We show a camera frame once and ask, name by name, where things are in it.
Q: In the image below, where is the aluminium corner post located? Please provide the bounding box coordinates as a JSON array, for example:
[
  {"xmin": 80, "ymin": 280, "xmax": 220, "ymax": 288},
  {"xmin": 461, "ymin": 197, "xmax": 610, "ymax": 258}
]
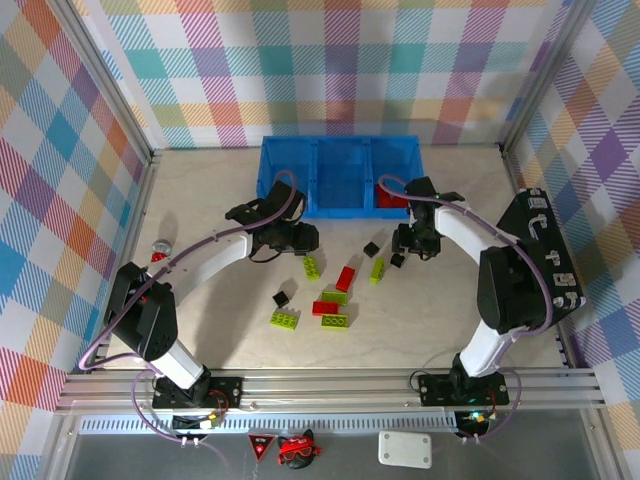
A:
[
  {"xmin": 499, "ymin": 0, "xmax": 601, "ymax": 156},
  {"xmin": 47, "ymin": 0, "xmax": 164, "ymax": 169}
]

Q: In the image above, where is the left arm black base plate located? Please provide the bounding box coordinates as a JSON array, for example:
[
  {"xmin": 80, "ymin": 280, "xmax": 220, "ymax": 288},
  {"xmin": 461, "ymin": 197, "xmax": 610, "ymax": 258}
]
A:
[{"xmin": 151, "ymin": 377, "xmax": 245, "ymax": 410}]

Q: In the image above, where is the black hard case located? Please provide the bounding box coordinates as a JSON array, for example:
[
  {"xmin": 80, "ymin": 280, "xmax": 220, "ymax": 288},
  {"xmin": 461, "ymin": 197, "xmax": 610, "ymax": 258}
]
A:
[{"xmin": 494, "ymin": 188, "xmax": 587, "ymax": 331}]

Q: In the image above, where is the slotted grey cable duct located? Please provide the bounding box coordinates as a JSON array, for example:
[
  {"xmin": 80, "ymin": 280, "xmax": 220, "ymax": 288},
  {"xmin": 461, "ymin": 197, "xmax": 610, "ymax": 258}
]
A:
[{"xmin": 78, "ymin": 412, "xmax": 460, "ymax": 436}]

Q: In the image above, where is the blue plastic bin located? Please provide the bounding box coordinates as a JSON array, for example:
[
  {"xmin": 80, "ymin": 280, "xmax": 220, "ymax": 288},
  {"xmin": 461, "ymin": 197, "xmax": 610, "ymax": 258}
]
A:
[
  {"xmin": 257, "ymin": 137, "xmax": 319, "ymax": 219},
  {"xmin": 367, "ymin": 135, "xmax": 426, "ymax": 220},
  {"xmin": 310, "ymin": 137, "xmax": 375, "ymax": 220}
]

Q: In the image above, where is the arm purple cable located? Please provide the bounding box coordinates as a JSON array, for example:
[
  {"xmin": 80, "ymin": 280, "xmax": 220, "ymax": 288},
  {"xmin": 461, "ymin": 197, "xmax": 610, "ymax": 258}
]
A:
[
  {"xmin": 78, "ymin": 169, "xmax": 307, "ymax": 469},
  {"xmin": 377, "ymin": 173, "xmax": 556, "ymax": 444}
]

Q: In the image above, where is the aluminium cross rail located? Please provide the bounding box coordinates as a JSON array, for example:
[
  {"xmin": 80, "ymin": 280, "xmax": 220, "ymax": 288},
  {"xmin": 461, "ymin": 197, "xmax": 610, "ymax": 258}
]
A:
[{"xmin": 53, "ymin": 368, "xmax": 609, "ymax": 415}]

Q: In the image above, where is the white rectangular plate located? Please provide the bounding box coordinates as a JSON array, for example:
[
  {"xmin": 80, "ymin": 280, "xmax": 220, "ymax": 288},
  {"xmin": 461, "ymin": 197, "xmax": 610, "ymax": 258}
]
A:
[{"xmin": 377, "ymin": 430, "xmax": 434, "ymax": 470}]

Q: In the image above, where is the red triangle sticker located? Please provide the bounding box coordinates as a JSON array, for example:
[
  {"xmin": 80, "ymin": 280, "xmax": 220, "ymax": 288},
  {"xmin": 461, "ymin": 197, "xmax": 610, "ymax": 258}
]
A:
[{"xmin": 247, "ymin": 433, "xmax": 274, "ymax": 464}]

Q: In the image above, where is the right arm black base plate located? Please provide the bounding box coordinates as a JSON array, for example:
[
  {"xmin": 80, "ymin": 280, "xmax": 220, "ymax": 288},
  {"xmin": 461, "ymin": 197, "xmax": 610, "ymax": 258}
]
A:
[{"xmin": 417, "ymin": 372, "xmax": 511, "ymax": 407}]

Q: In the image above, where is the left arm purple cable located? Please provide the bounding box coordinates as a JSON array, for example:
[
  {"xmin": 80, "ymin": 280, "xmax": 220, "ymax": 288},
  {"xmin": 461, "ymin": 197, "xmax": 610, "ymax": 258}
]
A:
[{"xmin": 78, "ymin": 169, "xmax": 307, "ymax": 469}]

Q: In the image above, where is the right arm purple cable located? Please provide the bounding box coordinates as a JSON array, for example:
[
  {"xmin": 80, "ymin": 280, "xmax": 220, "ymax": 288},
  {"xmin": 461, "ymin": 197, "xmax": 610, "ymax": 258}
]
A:
[{"xmin": 377, "ymin": 173, "xmax": 556, "ymax": 444}]

